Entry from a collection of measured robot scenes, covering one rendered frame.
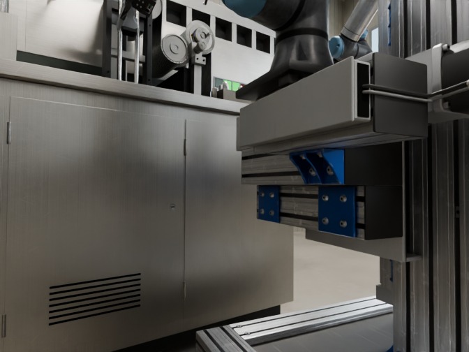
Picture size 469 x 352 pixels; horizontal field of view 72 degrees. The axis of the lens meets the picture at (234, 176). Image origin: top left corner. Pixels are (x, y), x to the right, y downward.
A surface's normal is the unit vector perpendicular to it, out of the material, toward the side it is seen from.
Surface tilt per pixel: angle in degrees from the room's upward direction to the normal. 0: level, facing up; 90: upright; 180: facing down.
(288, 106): 90
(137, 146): 90
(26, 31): 90
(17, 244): 90
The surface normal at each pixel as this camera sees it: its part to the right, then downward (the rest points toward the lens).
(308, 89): -0.90, -0.02
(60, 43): 0.57, -0.02
